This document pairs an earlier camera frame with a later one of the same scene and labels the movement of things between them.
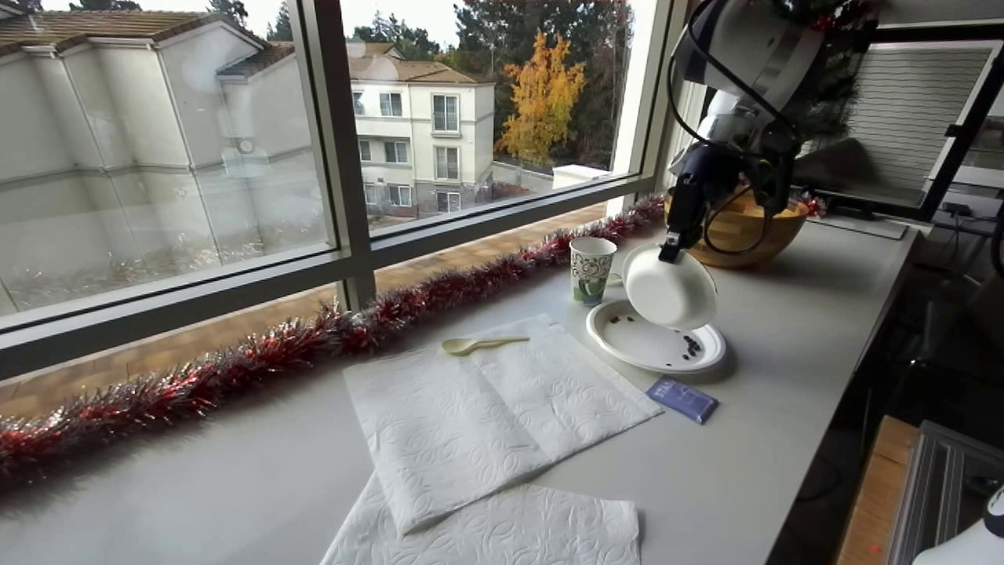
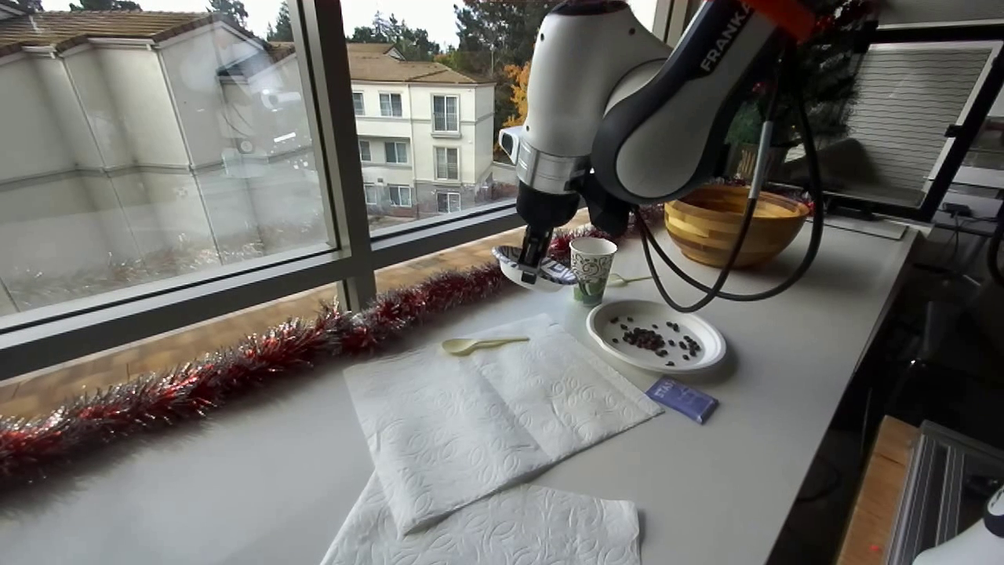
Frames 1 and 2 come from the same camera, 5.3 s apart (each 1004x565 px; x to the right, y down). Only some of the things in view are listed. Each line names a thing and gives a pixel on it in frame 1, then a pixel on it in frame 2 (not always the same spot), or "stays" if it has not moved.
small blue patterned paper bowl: (670, 293) -> (556, 269)
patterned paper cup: (590, 265) stays
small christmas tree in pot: (822, 96) stays
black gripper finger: (670, 253) -> (533, 253)
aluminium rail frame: (949, 488) stays
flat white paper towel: (529, 526) stays
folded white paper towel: (448, 426) stays
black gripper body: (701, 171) -> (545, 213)
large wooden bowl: (742, 234) stays
